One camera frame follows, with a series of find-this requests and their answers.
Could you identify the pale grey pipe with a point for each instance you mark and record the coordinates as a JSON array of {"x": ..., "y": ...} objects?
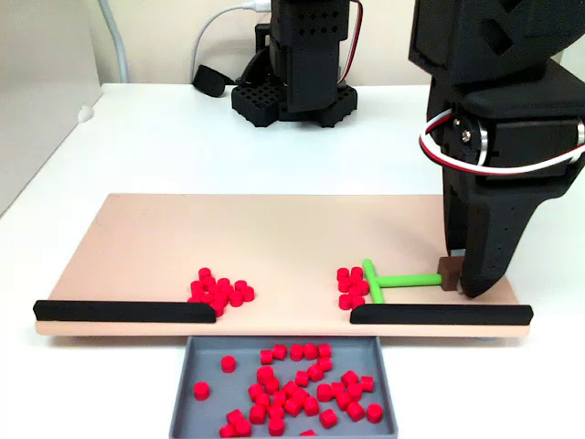
[{"x": 121, "y": 59}]

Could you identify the blue board foot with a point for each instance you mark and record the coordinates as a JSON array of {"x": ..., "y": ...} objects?
[{"x": 486, "y": 339}]

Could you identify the small white bracket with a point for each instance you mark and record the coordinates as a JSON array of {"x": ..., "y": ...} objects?
[{"x": 85, "y": 113}]

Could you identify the grey tray container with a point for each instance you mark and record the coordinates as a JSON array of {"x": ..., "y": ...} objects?
[{"x": 215, "y": 411}]

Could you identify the beige flat board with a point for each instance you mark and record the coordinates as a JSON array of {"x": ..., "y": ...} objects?
[{"x": 274, "y": 238}]

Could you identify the green T-shaped pusher tool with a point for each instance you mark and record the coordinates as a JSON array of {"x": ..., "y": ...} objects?
[{"x": 407, "y": 280}]

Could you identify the red cylindrical granule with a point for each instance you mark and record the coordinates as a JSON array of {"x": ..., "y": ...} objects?
[
  {"x": 194, "y": 298},
  {"x": 325, "y": 363},
  {"x": 242, "y": 427},
  {"x": 201, "y": 391},
  {"x": 241, "y": 285},
  {"x": 218, "y": 308},
  {"x": 324, "y": 392},
  {"x": 236, "y": 299},
  {"x": 293, "y": 406},
  {"x": 316, "y": 371},
  {"x": 267, "y": 356},
  {"x": 363, "y": 287},
  {"x": 354, "y": 281},
  {"x": 324, "y": 350},
  {"x": 265, "y": 374},
  {"x": 235, "y": 417},
  {"x": 349, "y": 378},
  {"x": 208, "y": 298},
  {"x": 290, "y": 388},
  {"x": 221, "y": 300},
  {"x": 262, "y": 401},
  {"x": 343, "y": 274},
  {"x": 209, "y": 281},
  {"x": 228, "y": 364},
  {"x": 337, "y": 389},
  {"x": 346, "y": 301},
  {"x": 344, "y": 285},
  {"x": 247, "y": 293},
  {"x": 355, "y": 410},
  {"x": 258, "y": 414},
  {"x": 279, "y": 398},
  {"x": 374, "y": 413},
  {"x": 199, "y": 295},
  {"x": 311, "y": 351},
  {"x": 354, "y": 292},
  {"x": 272, "y": 385},
  {"x": 205, "y": 273},
  {"x": 311, "y": 405},
  {"x": 227, "y": 292},
  {"x": 197, "y": 287},
  {"x": 328, "y": 418},
  {"x": 276, "y": 411},
  {"x": 367, "y": 383},
  {"x": 354, "y": 391},
  {"x": 256, "y": 392},
  {"x": 214, "y": 290},
  {"x": 358, "y": 302},
  {"x": 302, "y": 378},
  {"x": 279, "y": 352},
  {"x": 227, "y": 431},
  {"x": 307, "y": 434},
  {"x": 356, "y": 273},
  {"x": 343, "y": 400},
  {"x": 223, "y": 283},
  {"x": 299, "y": 395},
  {"x": 276, "y": 426},
  {"x": 297, "y": 352}
]

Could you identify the black foam rail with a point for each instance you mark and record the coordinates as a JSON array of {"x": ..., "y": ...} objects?
[
  {"x": 439, "y": 314},
  {"x": 119, "y": 312}
]

